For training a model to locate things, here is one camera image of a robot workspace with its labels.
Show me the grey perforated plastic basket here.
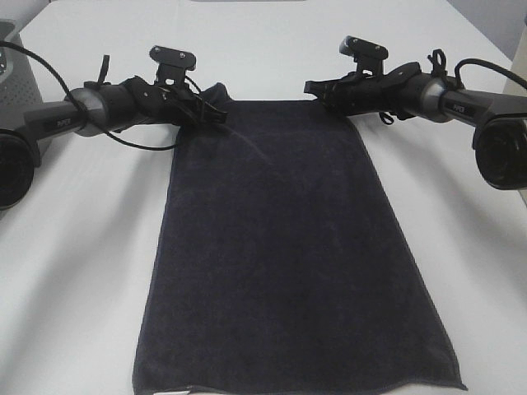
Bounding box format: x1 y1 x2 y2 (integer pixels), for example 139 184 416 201
0 19 50 149

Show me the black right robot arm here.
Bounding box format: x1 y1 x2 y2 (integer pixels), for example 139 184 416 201
304 62 526 190

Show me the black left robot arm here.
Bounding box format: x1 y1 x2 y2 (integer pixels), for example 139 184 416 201
1 77 227 210

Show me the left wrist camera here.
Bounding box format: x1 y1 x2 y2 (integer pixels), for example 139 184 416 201
149 45 197 88

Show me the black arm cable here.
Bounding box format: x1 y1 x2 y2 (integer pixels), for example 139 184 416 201
378 48 527 124
0 39 207 151

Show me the beige woven storage box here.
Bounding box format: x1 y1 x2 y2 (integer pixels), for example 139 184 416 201
503 27 527 96

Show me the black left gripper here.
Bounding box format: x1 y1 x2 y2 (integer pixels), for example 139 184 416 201
123 76 227 123

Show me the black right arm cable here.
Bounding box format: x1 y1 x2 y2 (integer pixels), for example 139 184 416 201
378 48 527 124

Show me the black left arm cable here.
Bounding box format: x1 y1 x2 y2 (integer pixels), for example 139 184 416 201
0 39 207 151

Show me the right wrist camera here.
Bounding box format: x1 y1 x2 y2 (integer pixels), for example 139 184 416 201
339 35 389 77

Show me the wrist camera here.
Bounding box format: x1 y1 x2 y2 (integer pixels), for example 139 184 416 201
339 35 389 77
149 45 197 88

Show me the dark navy towel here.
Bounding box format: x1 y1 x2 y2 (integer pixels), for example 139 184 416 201
133 84 464 394

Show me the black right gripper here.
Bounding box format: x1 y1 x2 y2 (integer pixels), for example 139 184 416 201
304 71 406 118

